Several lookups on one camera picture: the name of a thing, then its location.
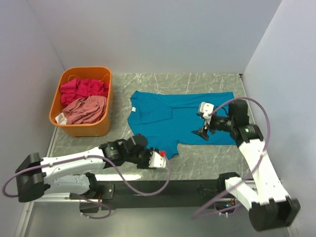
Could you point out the blue t shirt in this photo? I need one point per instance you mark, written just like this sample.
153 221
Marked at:
167 120

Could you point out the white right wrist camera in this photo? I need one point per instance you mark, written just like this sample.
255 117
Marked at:
205 111

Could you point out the orange plastic laundry basket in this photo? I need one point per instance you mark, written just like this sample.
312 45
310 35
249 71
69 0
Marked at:
99 128

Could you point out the white cloth in basket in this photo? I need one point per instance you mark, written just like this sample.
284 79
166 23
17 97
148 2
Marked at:
61 119

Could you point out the magenta t shirt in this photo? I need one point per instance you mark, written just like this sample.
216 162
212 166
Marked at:
82 88

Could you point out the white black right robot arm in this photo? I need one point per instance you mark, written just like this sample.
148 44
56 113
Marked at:
270 205

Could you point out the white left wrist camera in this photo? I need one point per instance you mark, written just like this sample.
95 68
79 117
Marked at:
157 159

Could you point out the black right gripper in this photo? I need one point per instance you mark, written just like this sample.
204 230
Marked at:
202 133

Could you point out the aluminium frame rail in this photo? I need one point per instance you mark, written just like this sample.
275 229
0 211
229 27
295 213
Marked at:
269 206

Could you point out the black base crossbeam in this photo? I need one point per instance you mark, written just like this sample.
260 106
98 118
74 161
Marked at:
178 193

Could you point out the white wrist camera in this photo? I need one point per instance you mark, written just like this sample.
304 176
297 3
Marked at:
205 111
157 159

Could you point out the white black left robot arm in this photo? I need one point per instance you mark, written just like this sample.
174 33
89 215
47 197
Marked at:
38 176

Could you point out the dusty pink t shirt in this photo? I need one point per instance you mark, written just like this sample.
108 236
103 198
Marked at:
86 110

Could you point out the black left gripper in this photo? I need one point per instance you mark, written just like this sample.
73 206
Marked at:
146 165

